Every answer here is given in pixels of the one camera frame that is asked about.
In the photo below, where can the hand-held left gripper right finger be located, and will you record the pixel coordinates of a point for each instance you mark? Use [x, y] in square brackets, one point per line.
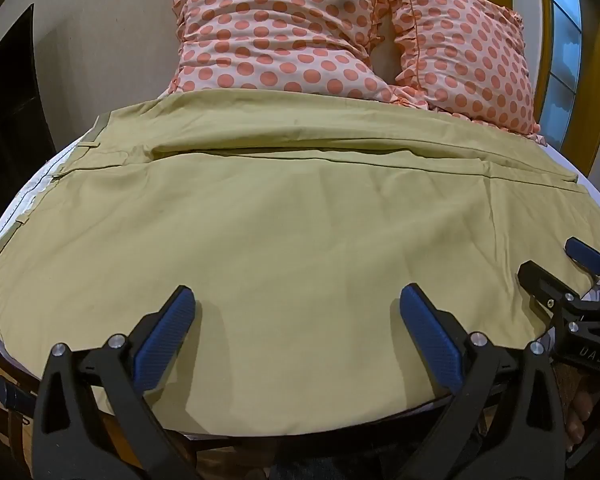
[432, 342]

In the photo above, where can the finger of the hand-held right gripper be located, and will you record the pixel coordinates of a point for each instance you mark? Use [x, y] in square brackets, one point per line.
[542, 277]
[586, 255]

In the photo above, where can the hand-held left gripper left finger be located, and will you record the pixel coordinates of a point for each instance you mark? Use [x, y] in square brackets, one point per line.
[165, 342]

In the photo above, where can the khaki pants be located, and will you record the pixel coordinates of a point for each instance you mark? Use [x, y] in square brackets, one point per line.
[280, 260]

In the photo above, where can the person's right hand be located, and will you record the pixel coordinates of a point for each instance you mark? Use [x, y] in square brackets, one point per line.
[577, 410]

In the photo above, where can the white bed sheet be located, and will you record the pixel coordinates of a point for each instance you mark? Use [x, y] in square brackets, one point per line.
[27, 200]

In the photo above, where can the small polka dot pillow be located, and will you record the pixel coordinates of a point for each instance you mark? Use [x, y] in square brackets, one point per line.
[470, 50]

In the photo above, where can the large polka dot pillow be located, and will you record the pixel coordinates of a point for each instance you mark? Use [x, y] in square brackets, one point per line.
[280, 30]

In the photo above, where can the window with yellow frame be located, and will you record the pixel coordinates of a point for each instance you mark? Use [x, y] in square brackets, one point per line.
[565, 45]

